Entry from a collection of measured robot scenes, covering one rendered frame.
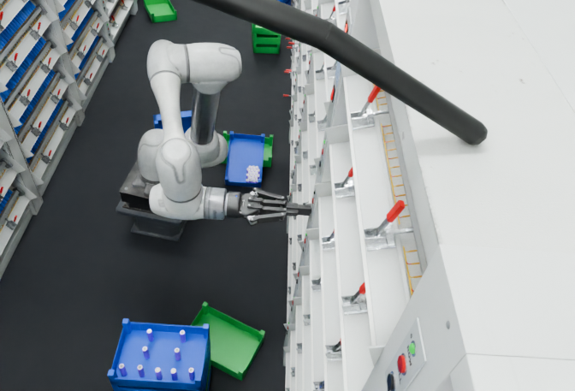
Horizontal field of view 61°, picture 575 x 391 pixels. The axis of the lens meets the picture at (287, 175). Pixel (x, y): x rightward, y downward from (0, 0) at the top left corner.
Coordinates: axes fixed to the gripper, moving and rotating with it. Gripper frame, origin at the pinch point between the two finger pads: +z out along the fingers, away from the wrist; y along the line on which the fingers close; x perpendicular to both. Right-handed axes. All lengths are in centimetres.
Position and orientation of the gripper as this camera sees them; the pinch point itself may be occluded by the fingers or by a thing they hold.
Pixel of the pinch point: (298, 210)
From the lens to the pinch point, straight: 138.5
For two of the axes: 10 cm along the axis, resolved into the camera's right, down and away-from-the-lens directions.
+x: 0.9, -6.9, -7.1
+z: 10.0, 0.8, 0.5
